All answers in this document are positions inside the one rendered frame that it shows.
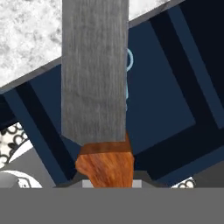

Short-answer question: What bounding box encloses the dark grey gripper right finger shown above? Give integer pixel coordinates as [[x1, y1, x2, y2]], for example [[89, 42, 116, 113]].
[[132, 170, 168, 189]]

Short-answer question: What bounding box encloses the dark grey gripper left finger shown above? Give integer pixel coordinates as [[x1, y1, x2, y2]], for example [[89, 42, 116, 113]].
[[52, 171, 95, 189]]

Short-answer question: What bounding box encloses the wooden handled grey knife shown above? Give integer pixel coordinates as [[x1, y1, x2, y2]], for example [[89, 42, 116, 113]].
[[60, 0, 136, 189]]

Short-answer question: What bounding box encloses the light blue cupboard handle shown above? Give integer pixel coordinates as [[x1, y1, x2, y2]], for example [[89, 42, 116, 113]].
[[125, 47, 136, 112]]

